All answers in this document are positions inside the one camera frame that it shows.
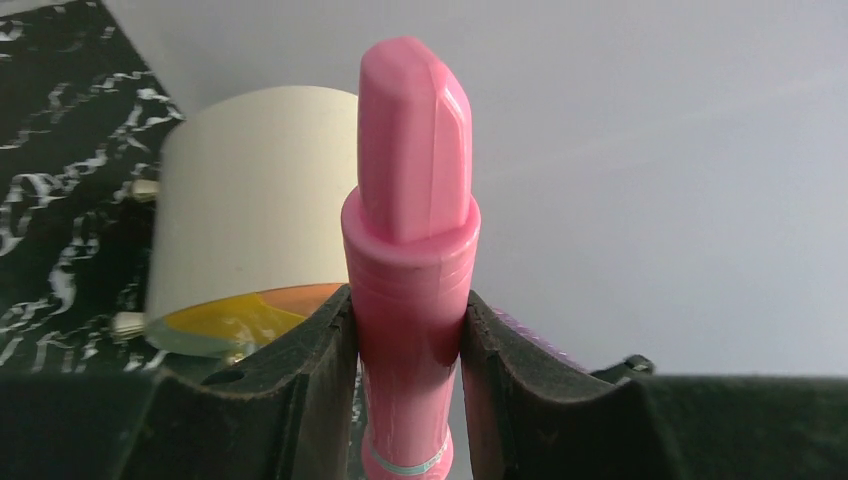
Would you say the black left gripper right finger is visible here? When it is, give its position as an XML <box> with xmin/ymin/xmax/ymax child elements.
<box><xmin>461</xmin><ymin>295</ymin><xmax>847</xmax><ymax>479</ymax></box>

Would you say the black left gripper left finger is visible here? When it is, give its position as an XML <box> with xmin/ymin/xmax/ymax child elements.
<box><xmin>1</xmin><ymin>287</ymin><xmax>357</xmax><ymax>479</ymax></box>

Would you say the pink microphone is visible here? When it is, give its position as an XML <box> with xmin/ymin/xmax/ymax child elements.
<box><xmin>341</xmin><ymin>36</ymin><xmax>481</xmax><ymax>479</ymax></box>

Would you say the round pastel drawer cabinet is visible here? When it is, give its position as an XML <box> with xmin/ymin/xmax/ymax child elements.
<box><xmin>111</xmin><ymin>86</ymin><xmax>358</xmax><ymax>361</ymax></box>

